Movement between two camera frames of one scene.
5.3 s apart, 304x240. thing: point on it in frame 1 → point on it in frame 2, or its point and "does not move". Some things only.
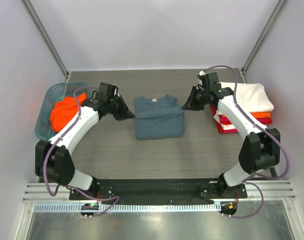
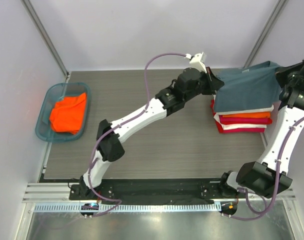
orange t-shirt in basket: [63, 109] does not move
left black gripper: [125, 113] → [215, 82]
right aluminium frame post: [261, 38] does not move
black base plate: [161, 191] does not move
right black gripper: [195, 97] → [284, 75]
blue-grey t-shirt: [158, 118] → [248, 87]
